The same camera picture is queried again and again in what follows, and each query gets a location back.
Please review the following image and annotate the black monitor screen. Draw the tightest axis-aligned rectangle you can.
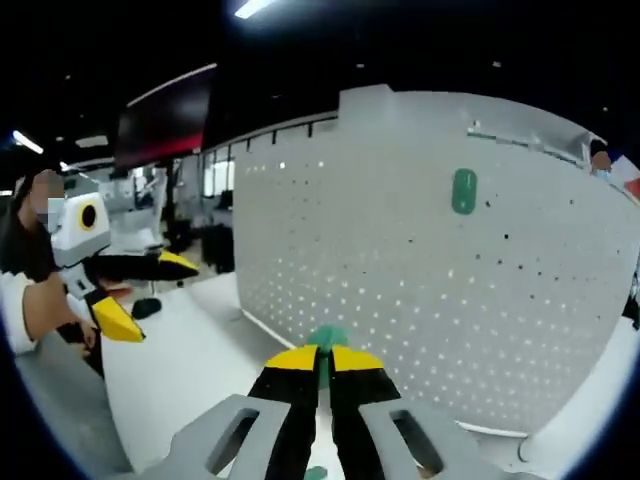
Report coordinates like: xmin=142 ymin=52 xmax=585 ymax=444
xmin=113 ymin=63 xmax=219 ymax=171

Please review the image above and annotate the black oval object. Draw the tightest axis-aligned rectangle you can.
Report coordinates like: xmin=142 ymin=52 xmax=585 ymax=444
xmin=130 ymin=297 xmax=162 ymax=320

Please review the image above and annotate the short white ceiling light strip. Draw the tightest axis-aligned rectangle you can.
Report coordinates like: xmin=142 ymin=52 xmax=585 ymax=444
xmin=12 ymin=130 xmax=45 ymax=154

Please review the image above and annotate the white perforated mounting plate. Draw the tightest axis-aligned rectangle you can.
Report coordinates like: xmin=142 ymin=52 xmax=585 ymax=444
xmin=231 ymin=132 xmax=639 ymax=464

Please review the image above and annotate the person's left hand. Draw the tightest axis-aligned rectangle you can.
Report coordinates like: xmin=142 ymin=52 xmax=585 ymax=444
xmin=49 ymin=287 xmax=99 ymax=352

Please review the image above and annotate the person's grey garment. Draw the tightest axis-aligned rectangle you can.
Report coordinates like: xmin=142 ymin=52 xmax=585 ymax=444
xmin=12 ymin=329 xmax=134 ymax=476

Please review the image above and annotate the long white ceiling light strip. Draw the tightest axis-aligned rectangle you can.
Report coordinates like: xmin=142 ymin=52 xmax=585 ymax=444
xmin=233 ymin=0 xmax=276 ymax=20

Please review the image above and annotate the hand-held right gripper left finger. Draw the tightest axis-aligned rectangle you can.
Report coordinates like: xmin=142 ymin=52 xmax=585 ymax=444
xmin=134 ymin=343 xmax=321 ymax=480

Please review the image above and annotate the red panel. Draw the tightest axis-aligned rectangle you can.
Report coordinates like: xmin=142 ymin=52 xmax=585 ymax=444
xmin=612 ymin=154 xmax=640 ymax=204

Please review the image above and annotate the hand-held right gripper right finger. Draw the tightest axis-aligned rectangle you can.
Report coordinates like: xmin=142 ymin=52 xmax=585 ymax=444
xmin=329 ymin=344 xmax=546 ymax=480

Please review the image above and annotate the person's head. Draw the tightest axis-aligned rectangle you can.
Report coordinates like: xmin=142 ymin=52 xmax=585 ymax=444
xmin=0 ymin=167 xmax=69 ymax=274

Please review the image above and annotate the black monitor stand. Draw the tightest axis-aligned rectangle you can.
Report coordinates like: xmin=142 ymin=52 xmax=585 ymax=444
xmin=162 ymin=158 xmax=194 ymax=251

